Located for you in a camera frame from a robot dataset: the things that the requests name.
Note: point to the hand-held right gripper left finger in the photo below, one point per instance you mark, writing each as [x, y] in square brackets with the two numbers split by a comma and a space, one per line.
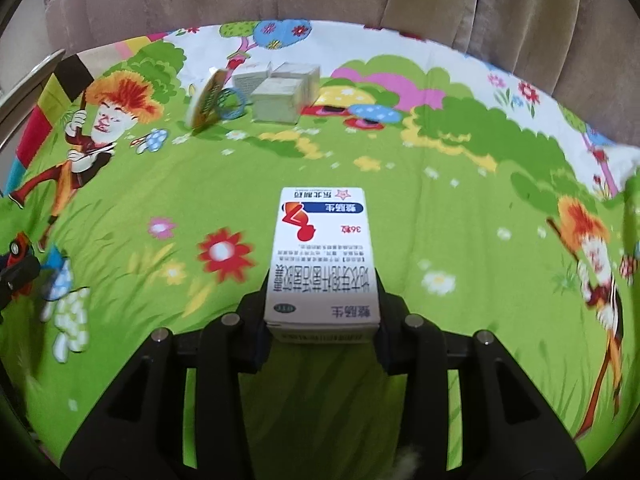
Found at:
[250, 340]

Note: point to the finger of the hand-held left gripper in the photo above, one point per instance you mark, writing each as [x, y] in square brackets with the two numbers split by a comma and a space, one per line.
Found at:
[17, 275]

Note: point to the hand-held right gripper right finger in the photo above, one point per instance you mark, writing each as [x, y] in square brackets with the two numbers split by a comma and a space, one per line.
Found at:
[395, 340]

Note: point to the white red-label medicine box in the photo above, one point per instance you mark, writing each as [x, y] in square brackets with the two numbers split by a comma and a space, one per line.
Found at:
[322, 255]

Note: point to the green cartoon printed bedsheet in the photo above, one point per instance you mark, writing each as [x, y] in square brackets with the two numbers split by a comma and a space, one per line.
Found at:
[400, 185]

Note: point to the white furniture edge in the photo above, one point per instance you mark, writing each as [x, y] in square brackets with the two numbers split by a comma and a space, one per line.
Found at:
[20, 87]

